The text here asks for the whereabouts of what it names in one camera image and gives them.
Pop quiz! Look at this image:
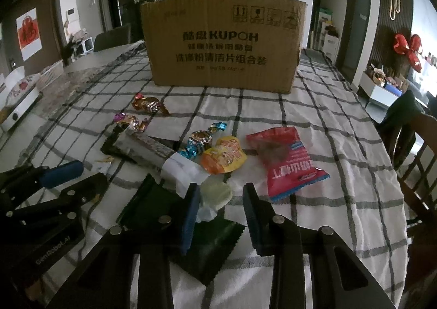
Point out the white slatted basket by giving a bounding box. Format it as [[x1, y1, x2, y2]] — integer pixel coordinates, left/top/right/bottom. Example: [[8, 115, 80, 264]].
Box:
[[37, 60, 64, 91]]

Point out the brown cardboard box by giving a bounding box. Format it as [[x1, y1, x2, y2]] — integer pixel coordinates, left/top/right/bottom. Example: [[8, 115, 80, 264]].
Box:
[[140, 0, 308, 94]]

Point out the silver grey snack bar packet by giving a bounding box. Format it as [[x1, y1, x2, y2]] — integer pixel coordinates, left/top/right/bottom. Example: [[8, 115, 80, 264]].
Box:
[[116, 132, 210, 197]]

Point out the orange yellow snack packet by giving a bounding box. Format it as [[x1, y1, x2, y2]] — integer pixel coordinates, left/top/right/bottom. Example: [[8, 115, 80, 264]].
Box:
[[200, 136, 248, 175]]

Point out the red bow decoration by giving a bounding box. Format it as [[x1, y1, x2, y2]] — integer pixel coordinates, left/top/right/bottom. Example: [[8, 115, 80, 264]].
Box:
[[392, 33, 424, 71]]

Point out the black white checked tablecloth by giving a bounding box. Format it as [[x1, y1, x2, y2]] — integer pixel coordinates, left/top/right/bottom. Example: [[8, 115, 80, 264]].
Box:
[[0, 46, 410, 309]]

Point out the red snack packet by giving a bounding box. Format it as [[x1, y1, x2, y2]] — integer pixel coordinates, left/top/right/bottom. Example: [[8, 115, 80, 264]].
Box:
[[246, 126, 331, 203]]

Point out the dark green snack packet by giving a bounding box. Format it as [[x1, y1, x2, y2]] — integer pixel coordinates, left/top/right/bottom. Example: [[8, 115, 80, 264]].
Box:
[[169, 217, 246, 286], [116, 174, 192, 231]]

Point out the dark wooden chair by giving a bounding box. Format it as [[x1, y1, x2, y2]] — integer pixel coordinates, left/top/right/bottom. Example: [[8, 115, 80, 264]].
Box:
[[382, 111, 437, 228]]

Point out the purple pink wrapped candy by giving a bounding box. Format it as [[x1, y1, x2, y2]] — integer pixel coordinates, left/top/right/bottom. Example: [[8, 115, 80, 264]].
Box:
[[114, 112, 150, 134]]

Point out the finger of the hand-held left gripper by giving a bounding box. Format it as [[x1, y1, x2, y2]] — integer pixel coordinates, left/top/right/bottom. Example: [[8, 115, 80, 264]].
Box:
[[7, 173, 110, 228], [0, 160, 85, 200]]

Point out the white sideboard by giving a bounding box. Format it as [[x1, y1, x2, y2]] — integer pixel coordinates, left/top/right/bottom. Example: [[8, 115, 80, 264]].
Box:
[[358, 72, 401, 115]]

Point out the dark grey chair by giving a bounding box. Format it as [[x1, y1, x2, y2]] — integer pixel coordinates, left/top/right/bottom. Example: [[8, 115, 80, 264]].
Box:
[[94, 24, 132, 52]]

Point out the gold loop wall ornament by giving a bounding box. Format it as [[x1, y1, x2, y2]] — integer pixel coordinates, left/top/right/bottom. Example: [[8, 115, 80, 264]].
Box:
[[390, 0, 404, 21]]

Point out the red and white door poster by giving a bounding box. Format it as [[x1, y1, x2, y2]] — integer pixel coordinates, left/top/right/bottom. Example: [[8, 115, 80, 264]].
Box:
[[16, 9, 43, 52]]

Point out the white appliance with floral cover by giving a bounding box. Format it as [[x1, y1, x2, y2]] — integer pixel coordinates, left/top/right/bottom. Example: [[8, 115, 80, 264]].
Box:
[[0, 67, 43, 132]]

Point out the stack of white storage boxes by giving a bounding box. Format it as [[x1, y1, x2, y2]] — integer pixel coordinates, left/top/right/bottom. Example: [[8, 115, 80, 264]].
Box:
[[309, 7, 339, 57]]

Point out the blue wrapped candy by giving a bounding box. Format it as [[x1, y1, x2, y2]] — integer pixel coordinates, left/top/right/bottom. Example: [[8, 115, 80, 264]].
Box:
[[176, 121, 228, 159]]

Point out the black snack bar packet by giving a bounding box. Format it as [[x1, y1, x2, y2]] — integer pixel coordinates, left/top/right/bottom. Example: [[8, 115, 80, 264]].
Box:
[[100, 125, 180, 164]]

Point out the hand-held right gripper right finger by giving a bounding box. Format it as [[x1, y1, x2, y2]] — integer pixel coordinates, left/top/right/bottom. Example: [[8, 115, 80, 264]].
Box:
[[242, 182, 397, 309]]

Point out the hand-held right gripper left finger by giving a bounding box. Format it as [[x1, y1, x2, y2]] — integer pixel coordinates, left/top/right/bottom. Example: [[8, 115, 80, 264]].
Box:
[[46, 183, 202, 309]]

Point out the brown wooden door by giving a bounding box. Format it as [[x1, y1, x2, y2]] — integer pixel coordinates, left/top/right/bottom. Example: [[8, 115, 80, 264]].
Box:
[[0, 0, 67, 74]]

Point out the gold brown wrapped candy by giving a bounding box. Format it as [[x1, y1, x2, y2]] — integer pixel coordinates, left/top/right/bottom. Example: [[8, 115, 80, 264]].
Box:
[[132, 93, 170, 115]]

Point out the grey room door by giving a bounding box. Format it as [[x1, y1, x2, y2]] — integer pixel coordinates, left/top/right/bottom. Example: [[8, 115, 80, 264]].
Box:
[[336, 0, 373, 85]]

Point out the pile of sideboard goods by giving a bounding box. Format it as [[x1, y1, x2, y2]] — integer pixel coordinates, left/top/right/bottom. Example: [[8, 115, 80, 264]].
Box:
[[364, 63, 410, 96]]

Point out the pale round wrapped snack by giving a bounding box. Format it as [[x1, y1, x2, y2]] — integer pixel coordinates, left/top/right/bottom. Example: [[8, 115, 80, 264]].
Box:
[[196, 181, 233, 224]]

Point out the dark jacket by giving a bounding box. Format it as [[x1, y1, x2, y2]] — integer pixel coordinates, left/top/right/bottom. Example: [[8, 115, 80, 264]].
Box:
[[377, 91, 431, 166]]

